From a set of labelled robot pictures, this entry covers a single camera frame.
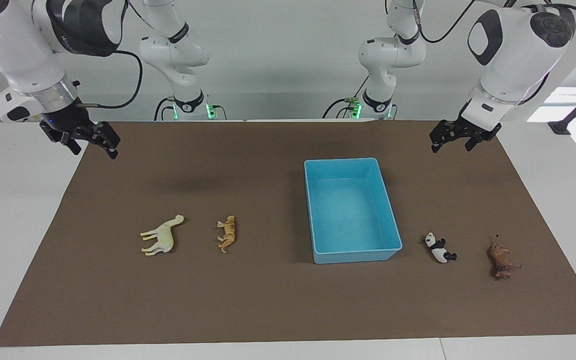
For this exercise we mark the cream horse toy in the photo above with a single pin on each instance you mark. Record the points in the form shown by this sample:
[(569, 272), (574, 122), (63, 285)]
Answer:
[(163, 239)]

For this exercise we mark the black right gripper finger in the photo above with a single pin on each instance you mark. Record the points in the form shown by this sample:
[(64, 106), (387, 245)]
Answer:
[(72, 144), (109, 140)]

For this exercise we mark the brown table mat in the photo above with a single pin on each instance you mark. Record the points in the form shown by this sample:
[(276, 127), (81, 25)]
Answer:
[(218, 300)]

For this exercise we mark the black white panda toy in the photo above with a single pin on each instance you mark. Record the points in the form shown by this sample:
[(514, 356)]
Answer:
[(438, 250)]

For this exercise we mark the brown lion toy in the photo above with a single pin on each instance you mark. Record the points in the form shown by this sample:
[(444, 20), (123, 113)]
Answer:
[(500, 260)]

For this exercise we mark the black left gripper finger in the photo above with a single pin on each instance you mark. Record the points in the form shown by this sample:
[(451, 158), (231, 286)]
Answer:
[(436, 143), (472, 142)]

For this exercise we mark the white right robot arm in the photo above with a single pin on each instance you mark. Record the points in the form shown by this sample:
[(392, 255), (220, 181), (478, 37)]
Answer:
[(18, 45)]

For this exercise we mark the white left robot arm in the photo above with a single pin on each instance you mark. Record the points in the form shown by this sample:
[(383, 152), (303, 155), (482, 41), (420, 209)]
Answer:
[(510, 55)]

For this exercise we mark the orange tiger toy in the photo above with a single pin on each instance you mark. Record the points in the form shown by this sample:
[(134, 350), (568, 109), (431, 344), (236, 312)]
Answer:
[(228, 232)]

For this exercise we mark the light blue storage box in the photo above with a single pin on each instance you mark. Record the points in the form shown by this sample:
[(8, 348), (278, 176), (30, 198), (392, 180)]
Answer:
[(350, 215)]

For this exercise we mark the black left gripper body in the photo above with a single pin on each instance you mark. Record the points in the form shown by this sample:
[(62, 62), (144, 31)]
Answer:
[(468, 129)]

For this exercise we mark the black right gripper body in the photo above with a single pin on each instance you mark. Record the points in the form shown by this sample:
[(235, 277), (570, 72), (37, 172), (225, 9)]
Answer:
[(70, 122)]

